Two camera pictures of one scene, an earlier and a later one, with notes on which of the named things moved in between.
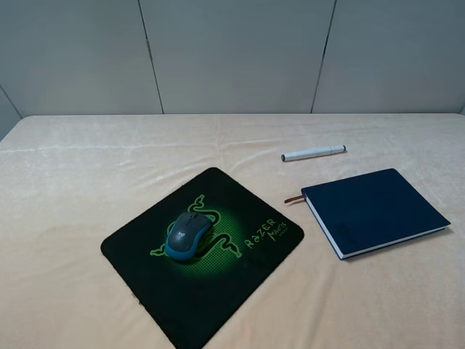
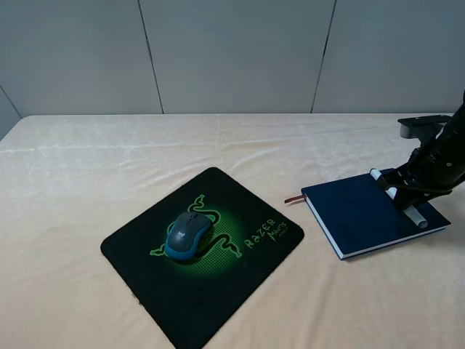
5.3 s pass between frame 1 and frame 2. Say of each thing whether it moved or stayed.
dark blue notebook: stayed
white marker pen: moved
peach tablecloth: stayed
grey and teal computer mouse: stayed
